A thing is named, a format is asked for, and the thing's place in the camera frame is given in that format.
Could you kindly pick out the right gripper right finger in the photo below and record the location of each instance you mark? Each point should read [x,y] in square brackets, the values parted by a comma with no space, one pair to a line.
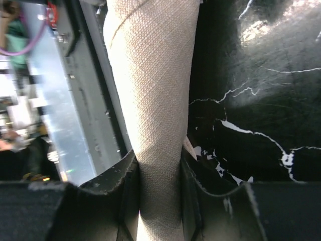
[213,209]

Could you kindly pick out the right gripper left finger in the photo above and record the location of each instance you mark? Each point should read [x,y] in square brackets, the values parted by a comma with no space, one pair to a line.
[104,208]

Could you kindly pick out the beige cloth napkin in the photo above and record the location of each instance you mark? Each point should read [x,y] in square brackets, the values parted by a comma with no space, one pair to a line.
[150,47]

